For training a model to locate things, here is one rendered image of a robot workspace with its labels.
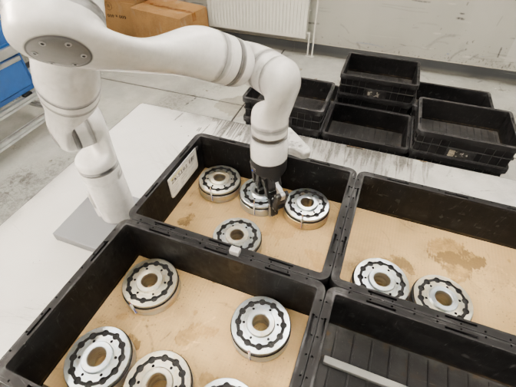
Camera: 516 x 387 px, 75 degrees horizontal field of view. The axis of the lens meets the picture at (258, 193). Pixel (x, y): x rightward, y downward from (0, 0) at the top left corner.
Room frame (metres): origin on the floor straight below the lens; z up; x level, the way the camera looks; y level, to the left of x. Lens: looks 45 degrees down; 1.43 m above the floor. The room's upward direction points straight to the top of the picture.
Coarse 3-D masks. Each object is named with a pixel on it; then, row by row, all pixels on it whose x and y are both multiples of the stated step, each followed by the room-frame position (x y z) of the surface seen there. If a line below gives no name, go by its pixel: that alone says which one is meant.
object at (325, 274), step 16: (192, 144) 0.65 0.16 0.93; (240, 144) 0.65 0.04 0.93; (176, 160) 0.59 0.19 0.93; (304, 160) 0.59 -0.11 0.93; (320, 160) 0.59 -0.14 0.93; (160, 176) 0.54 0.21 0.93; (352, 176) 0.54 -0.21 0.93; (160, 224) 0.41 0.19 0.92; (336, 224) 0.41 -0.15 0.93; (208, 240) 0.37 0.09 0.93; (336, 240) 0.37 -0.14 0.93; (256, 256) 0.33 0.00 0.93; (304, 272) 0.30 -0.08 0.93; (320, 272) 0.30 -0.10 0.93
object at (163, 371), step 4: (156, 368) 0.17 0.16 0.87; (160, 368) 0.17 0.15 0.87; (164, 368) 0.17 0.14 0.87; (148, 372) 0.17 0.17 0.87; (152, 372) 0.17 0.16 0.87; (156, 372) 0.17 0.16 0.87; (160, 372) 0.17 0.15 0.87; (164, 372) 0.17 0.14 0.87; (168, 372) 0.17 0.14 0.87; (144, 376) 0.16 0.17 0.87; (148, 376) 0.16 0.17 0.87; (152, 376) 0.16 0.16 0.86; (164, 376) 0.16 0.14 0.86; (168, 376) 0.16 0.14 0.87; (172, 376) 0.16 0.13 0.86; (144, 380) 0.16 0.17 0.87; (148, 380) 0.16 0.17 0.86; (168, 380) 0.16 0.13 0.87; (172, 380) 0.16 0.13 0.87; (144, 384) 0.15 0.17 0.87; (168, 384) 0.15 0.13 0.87; (172, 384) 0.15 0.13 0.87
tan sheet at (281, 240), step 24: (192, 192) 0.59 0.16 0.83; (288, 192) 0.59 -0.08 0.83; (192, 216) 0.51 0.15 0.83; (216, 216) 0.51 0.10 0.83; (240, 216) 0.51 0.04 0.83; (336, 216) 0.51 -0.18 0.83; (264, 240) 0.44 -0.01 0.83; (288, 240) 0.44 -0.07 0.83; (312, 240) 0.44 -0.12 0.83; (312, 264) 0.38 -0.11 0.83
